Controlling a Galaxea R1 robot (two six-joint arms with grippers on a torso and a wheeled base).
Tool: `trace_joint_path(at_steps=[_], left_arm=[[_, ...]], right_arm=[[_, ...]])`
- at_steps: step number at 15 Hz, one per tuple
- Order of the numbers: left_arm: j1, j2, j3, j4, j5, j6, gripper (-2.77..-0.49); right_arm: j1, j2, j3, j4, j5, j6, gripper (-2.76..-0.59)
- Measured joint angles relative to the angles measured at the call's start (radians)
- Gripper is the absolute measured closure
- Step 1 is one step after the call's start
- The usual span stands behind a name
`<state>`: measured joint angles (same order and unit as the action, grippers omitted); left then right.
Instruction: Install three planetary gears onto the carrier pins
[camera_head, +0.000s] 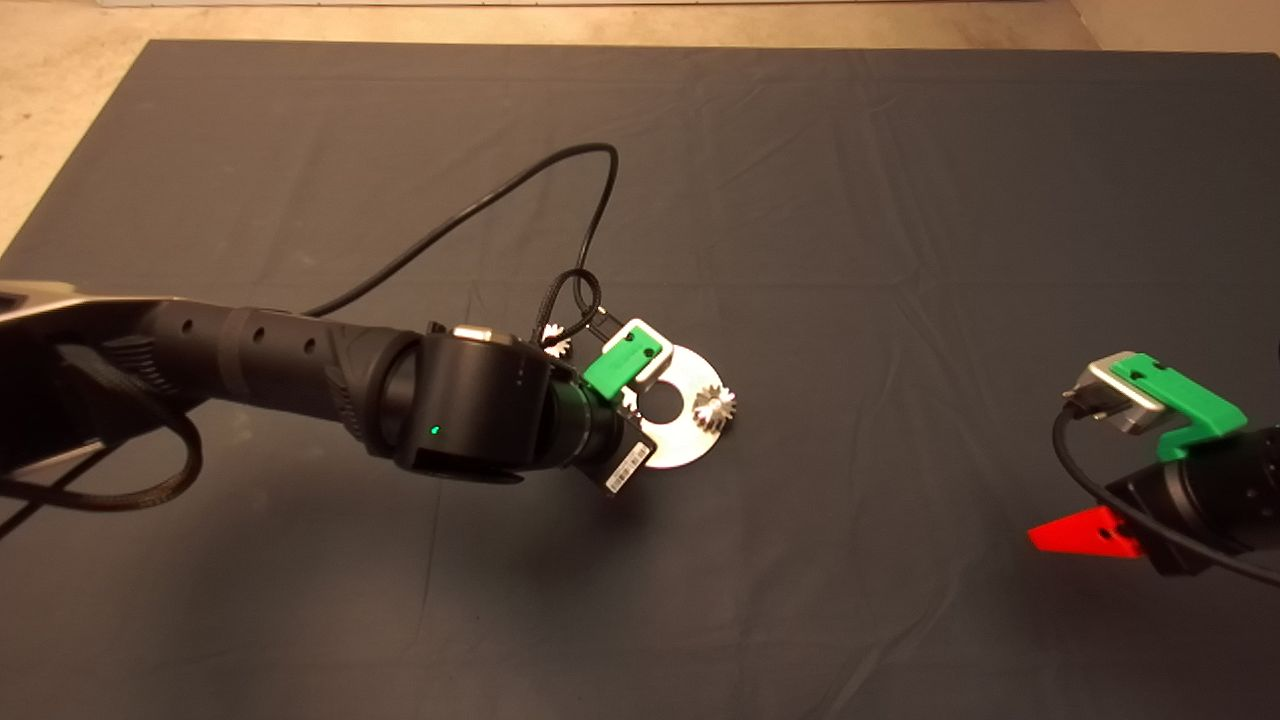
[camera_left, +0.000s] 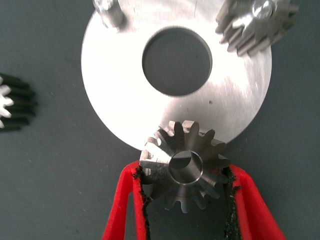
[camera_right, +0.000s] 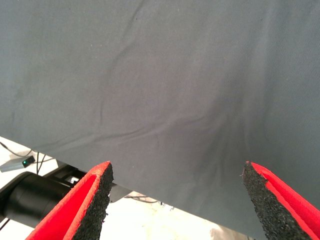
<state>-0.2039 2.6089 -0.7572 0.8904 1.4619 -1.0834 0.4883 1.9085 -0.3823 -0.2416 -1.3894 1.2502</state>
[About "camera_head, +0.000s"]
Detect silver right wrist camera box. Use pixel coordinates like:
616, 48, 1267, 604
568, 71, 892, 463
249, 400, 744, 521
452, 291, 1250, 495
1072, 352, 1169, 436

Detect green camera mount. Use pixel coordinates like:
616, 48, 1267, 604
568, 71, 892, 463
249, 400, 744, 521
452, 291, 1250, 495
1110, 355, 1249, 463
582, 330, 669, 401

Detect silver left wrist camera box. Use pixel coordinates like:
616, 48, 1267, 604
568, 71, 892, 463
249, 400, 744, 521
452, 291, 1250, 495
615, 318, 681, 393

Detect round metal carrier plate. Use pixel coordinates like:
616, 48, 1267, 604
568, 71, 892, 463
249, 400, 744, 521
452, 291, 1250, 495
625, 342, 729, 469

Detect smooth black left camera cable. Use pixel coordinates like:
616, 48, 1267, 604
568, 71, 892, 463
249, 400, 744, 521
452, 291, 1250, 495
305, 142, 619, 321

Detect dark grey table cloth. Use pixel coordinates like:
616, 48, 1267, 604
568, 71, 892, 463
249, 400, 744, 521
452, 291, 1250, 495
0, 40, 1280, 720

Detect green left camera mount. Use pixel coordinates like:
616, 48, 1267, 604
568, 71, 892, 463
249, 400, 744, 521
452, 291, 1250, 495
582, 330, 669, 401

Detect thin braided black left cable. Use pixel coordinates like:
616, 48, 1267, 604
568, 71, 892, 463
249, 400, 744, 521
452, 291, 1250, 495
535, 268, 604, 346

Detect thick braided left arm hose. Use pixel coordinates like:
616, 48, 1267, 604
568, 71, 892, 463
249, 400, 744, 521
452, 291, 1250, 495
0, 345, 204, 511

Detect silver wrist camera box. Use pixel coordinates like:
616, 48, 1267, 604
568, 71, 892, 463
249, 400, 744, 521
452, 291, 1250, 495
615, 318, 681, 393
1072, 352, 1169, 436

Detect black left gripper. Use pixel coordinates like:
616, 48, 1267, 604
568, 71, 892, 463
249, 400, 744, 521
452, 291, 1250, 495
590, 425, 661, 498

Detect green right camera mount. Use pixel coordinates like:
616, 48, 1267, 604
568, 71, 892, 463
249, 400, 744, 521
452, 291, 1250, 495
1110, 355, 1249, 463

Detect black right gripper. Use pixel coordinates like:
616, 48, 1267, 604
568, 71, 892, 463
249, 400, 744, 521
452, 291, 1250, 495
1028, 468, 1206, 578

